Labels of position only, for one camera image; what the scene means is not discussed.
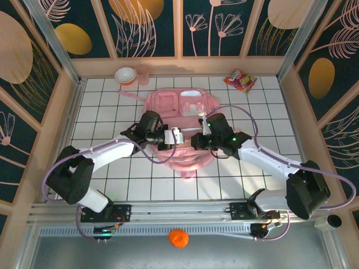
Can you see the pink school backpack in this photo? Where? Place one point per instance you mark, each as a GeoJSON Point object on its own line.
{"type": "Point", "coordinates": [185, 159]}

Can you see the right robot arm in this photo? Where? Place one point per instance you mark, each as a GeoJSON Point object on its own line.
{"type": "Point", "coordinates": [269, 159]}

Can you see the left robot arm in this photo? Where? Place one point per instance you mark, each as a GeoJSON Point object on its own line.
{"type": "Point", "coordinates": [109, 152]}

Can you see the pink plastic cup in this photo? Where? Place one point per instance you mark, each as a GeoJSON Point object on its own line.
{"type": "Point", "coordinates": [143, 75]}

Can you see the white and orange bowl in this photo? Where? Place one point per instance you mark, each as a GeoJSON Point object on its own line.
{"type": "Point", "coordinates": [125, 75]}

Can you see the colourful fruit candy packet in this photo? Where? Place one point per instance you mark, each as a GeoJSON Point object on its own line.
{"type": "Point", "coordinates": [241, 81]}

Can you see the orange ball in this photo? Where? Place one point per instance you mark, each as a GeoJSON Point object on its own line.
{"type": "Point", "coordinates": [178, 238]}

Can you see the black controller board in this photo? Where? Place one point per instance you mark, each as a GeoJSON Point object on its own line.
{"type": "Point", "coordinates": [103, 231]}
{"type": "Point", "coordinates": [261, 229]}

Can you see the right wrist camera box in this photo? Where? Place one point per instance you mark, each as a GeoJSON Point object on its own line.
{"type": "Point", "coordinates": [205, 127]}

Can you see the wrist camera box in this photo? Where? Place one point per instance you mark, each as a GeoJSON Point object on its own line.
{"type": "Point", "coordinates": [205, 127]}
{"type": "Point", "coordinates": [174, 136]}

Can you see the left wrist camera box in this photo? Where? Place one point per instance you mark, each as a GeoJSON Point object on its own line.
{"type": "Point", "coordinates": [174, 136]}

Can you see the aluminium mounting rail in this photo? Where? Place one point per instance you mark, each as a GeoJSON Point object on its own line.
{"type": "Point", "coordinates": [179, 210]}

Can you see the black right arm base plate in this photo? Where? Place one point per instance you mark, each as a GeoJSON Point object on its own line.
{"type": "Point", "coordinates": [238, 211]}

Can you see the aluminium side rail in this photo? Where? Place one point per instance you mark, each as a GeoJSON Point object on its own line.
{"type": "Point", "coordinates": [75, 101]}

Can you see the dark floral wall panel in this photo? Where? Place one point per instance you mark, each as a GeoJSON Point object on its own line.
{"type": "Point", "coordinates": [140, 33]}
{"type": "Point", "coordinates": [275, 36]}
{"type": "Point", "coordinates": [14, 157]}
{"type": "Point", "coordinates": [345, 157]}
{"type": "Point", "coordinates": [336, 56]}
{"type": "Point", "coordinates": [22, 56]}
{"type": "Point", "coordinates": [213, 42]}
{"type": "Point", "coordinates": [84, 28]}

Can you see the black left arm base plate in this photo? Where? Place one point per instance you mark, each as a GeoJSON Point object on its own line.
{"type": "Point", "coordinates": [123, 213]}

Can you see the aluminium corner post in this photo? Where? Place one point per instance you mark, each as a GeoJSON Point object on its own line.
{"type": "Point", "coordinates": [52, 36]}
{"type": "Point", "coordinates": [308, 36]}

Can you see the beige box camera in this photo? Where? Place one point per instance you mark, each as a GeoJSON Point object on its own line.
{"type": "Point", "coordinates": [333, 221]}

